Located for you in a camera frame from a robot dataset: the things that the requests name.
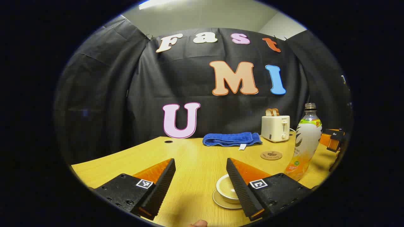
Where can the toasted bread slice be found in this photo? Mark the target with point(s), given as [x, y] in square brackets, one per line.
[276, 112]
[268, 112]

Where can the cream white toaster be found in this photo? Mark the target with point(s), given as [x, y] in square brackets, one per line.
[273, 129]

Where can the white teacup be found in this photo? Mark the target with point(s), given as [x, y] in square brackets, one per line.
[225, 199]

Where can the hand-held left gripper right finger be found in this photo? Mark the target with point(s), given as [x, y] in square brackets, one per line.
[240, 186]

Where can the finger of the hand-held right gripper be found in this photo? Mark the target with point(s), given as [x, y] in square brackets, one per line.
[328, 142]
[336, 134]

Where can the round cork coaster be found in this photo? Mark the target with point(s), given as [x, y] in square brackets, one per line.
[271, 155]

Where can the clear water bottle white label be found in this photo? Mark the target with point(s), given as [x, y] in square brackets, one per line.
[306, 138]

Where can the blue folded towel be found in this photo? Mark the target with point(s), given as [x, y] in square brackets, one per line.
[230, 138]

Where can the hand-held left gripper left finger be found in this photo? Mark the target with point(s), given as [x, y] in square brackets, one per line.
[161, 186]

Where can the white saucer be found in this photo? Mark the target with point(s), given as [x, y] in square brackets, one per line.
[221, 203]

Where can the black backdrop cloth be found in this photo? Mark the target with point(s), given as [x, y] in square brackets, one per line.
[126, 94]

